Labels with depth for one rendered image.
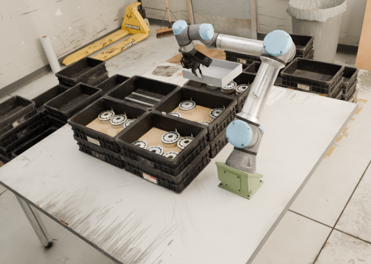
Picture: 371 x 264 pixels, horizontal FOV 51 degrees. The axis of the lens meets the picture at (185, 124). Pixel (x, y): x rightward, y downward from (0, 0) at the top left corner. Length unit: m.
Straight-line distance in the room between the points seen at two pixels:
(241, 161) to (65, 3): 4.18
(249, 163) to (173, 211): 0.43
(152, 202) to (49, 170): 0.72
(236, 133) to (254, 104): 0.15
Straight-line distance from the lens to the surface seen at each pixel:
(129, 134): 2.12
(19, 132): 3.47
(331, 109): 2.52
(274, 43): 1.73
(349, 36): 4.75
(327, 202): 2.89
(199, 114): 2.29
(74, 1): 5.66
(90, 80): 3.75
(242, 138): 1.69
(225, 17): 5.37
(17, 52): 5.28
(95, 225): 1.97
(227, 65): 2.26
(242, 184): 1.87
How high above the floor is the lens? 2.08
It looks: 34 degrees down
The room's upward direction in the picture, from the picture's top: 10 degrees counter-clockwise
